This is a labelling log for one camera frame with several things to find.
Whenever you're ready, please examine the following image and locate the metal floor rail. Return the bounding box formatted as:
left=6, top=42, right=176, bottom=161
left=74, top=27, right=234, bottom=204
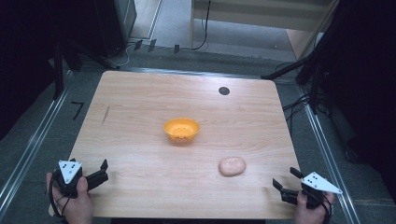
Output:
left=120, top=66, right=263, bottom=80
left=0, top=70, right=75, bottom=216
left=297, top=83, right=362, bottom=224

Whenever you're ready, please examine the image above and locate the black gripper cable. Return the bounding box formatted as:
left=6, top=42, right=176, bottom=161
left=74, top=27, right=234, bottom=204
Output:
left=311, top=189, right=333, bottom=224
left=48, top=173, right=71, bottom=224

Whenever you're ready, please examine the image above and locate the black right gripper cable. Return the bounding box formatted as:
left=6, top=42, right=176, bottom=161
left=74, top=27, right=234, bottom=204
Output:
left=311, top=189, right=333, bottom=224

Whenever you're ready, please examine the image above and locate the pale wooden furniture frame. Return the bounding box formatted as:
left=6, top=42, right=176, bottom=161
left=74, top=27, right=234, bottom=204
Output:
left=189, top=0, right=341, bottom=61

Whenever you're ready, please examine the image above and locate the black metal stand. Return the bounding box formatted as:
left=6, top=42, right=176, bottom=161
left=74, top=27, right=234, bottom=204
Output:
left=50, top=36, right=121, bottom=101
left=261, top=0, right=353, bottom=116

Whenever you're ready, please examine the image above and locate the person's left hand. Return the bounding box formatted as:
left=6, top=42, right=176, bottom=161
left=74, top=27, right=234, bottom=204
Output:
left=46, top=172, right=94, bottom=224

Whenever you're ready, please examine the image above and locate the person's right hand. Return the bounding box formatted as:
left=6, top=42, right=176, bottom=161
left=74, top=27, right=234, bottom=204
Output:
left=293, top=189, right=336, bottom=224

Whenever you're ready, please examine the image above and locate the white floor cable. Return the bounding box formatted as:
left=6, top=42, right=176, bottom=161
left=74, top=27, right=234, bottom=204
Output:
left=114, top=42, right=138, bottom=68

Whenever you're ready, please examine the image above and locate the pale pink potato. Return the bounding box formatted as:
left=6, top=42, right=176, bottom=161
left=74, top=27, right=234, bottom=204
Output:
left=218, top=156, right=248, bottom=177

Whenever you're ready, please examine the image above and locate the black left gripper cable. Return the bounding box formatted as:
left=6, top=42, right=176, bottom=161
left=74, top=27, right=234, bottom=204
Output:
left=48, top=173, right=71, bottom=224

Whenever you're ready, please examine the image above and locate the orange plastic bowl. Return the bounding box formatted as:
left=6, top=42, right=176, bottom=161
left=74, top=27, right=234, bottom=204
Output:
left=163, top=117, right=201, bottom=144

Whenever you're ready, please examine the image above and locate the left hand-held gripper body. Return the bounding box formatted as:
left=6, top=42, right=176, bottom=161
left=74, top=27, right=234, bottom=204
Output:
left=52, top=158, right=84, bottom=199

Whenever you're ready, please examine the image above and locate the black cabinet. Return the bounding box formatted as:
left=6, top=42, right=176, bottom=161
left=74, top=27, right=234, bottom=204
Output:
left=92, top=0, right=138, bottom=59

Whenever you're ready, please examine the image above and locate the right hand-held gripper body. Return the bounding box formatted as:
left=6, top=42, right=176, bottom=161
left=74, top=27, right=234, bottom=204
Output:
left=298, top=171, right=344, bottom=210

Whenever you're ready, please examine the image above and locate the black hanging cable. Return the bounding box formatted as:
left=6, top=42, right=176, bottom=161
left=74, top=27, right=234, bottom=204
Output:
left=188, top=0, right=213, bottom=51

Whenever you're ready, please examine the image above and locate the bundle of black floor cables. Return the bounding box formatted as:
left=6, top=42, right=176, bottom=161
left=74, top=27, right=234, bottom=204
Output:
left=275, top=61, right=332, bottom=134

